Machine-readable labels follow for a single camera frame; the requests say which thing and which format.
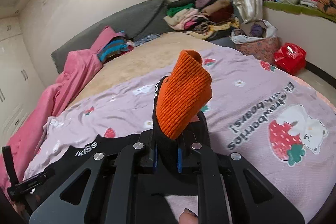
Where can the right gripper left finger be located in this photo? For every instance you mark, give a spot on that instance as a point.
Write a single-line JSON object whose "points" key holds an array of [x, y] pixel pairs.
{"points": [[70, 202]]}

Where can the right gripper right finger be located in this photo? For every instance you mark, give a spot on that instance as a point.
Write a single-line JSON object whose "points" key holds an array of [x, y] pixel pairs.
{"points": [[229, 189]]}

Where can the black sweater orange cuffs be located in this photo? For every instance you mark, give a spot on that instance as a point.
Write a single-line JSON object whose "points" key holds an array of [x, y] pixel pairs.
{"points": [[181, 98]]}

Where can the striped folded clothes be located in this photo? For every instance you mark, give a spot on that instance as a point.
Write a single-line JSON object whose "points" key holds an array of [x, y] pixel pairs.
{"points": [[116, 47]]}

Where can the pile of folded clothes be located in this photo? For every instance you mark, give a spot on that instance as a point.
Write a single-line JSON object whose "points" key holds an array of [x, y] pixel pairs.
{"points": [[204, 19]]}

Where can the person right hand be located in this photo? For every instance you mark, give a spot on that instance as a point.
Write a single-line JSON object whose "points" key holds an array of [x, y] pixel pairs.
{"points": [[188, 217]]}

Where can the pink plush blanket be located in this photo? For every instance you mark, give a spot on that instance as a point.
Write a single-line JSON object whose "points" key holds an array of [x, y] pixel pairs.
{"points": [[80, 67]]}

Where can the pink strawberry bed sheet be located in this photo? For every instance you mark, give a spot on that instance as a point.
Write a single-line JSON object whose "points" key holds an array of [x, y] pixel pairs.
{"points": [[279, 124]]}

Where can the white wardrobe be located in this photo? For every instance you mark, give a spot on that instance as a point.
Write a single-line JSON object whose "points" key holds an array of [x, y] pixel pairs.
{"points": [[20, 85]]}

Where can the red plastic bag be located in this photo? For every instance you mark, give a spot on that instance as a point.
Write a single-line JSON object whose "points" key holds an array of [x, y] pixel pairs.
{"points": [[290, 58]]}

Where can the floral laundry basket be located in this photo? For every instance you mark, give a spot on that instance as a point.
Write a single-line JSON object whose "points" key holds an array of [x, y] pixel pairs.
{"points": [[258, 39]]}

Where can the green window sill mat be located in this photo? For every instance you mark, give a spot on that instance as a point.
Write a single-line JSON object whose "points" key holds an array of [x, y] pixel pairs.
{"points": [[297, 10]]}

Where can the grey headboard cushion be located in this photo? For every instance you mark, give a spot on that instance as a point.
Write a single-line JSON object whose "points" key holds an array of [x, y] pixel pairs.
{"points": [[137, 22]]}

